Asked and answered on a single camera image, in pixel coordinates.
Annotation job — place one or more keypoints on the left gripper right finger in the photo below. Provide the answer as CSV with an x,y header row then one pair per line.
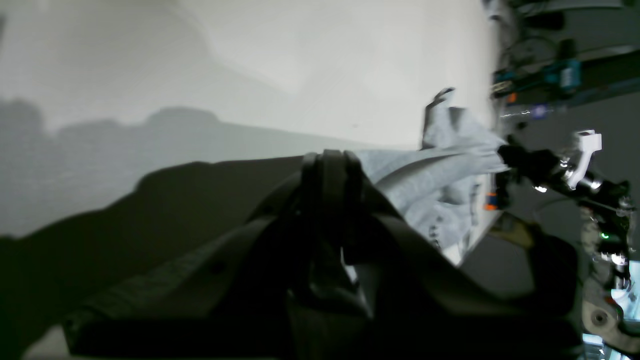
x,y
422,308

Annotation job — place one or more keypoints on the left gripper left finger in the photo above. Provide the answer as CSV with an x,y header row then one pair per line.
x,y
141,268

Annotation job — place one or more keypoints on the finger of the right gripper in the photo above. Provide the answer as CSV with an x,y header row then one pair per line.
x,y
539,166

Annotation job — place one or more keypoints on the grey t-shirt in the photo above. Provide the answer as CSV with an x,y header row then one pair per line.
x,y
435,189

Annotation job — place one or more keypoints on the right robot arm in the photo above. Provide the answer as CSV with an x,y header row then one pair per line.
x,y
608,224

